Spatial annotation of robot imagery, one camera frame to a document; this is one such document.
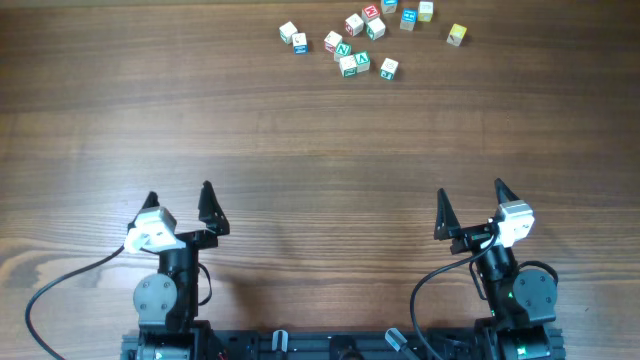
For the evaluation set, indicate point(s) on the blue L letter block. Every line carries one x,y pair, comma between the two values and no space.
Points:
389,6

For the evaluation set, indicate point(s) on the blue H letter block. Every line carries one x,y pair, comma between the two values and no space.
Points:
408,19

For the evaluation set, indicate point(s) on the white block far left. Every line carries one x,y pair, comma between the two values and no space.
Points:
287,31

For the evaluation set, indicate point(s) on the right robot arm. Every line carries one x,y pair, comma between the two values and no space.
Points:
521,296

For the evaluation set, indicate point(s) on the white block teal side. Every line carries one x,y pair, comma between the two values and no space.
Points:
389,68

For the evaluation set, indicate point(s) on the number 4 red block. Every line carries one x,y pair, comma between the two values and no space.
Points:
354,25

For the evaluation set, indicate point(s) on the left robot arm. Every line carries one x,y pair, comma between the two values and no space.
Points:
167,301

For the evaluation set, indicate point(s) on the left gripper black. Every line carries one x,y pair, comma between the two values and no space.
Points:
208,215

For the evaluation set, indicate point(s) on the green V letter block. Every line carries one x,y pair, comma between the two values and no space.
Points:
363,61

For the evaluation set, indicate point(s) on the red W letter block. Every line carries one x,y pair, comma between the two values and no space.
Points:
370,12

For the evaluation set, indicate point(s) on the apple block red side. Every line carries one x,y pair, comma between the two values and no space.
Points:
332,41

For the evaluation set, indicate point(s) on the green N letter block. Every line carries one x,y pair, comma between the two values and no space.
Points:
342,50

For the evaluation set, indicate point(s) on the baseball block blue side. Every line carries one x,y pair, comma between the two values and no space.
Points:
300,44

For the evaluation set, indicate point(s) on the number 6 green block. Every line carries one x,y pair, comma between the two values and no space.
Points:
375,29

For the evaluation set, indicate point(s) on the white block green bottom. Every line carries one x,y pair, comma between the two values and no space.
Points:
348,66

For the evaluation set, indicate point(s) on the number 3 yellow block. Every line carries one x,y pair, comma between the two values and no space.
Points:
425,11

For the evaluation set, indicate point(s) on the yellow letter block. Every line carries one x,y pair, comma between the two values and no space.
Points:
456,35

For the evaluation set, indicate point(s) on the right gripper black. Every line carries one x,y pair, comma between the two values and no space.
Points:
448,227

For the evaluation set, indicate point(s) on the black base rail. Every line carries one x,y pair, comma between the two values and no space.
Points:
345,345

